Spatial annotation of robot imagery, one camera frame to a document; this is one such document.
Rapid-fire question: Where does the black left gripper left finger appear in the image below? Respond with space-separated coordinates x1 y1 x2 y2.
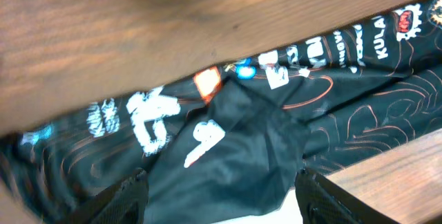
65 168 148 224

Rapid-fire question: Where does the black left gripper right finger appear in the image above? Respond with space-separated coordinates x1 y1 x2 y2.
295 167 397 224

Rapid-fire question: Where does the black orange patterned jersey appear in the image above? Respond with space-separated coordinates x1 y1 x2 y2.
1 0 441 223

